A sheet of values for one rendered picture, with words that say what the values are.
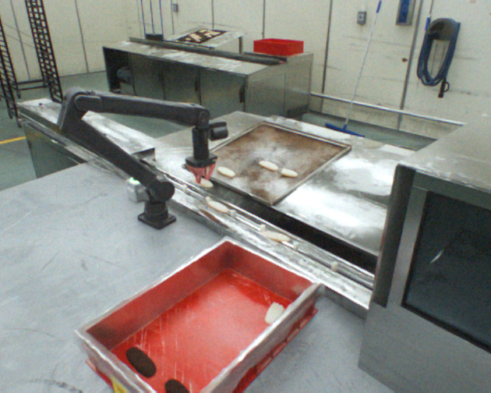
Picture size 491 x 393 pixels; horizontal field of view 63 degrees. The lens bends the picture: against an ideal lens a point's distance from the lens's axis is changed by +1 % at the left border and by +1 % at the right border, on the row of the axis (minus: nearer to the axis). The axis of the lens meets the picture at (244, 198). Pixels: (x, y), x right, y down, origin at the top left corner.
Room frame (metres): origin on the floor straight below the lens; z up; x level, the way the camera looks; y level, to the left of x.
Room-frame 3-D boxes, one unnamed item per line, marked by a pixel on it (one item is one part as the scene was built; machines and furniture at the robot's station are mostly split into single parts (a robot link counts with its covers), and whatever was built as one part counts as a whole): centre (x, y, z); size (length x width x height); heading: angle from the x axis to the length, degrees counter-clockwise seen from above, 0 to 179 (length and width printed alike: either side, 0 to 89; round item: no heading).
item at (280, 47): (5.12, -0.41, 0.94); 0.51 x 0.36 x 0.13; 49
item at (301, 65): (5.12, -0.41, 0.44); 0.70 x 0.55 x 0.87; 45
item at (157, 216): (1.24, 0.31, 0.86); 0.12 x 0.09 x 0.08; 52
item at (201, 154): (1.34, 0.15, 1.04); 0.10 x 0.07 x 0.07; 135
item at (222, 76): (5.54, 0.58, 0.51); 3.00 x 1.26 x 1.03; 45
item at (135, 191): (1.42, 0.41, 0.84); 0.08 x 0.08 x 0.11; 45
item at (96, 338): (0.69, 0.08, 0.87); 0.49 x 0.34 x 0.10; 140
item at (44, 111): (2.10, 0.91, 0.89); 1.25 x 0.18 x 0.09; 45
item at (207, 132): (1.34, 0.15, 1.10); 0.07 x 0.06 x 0.07; 121
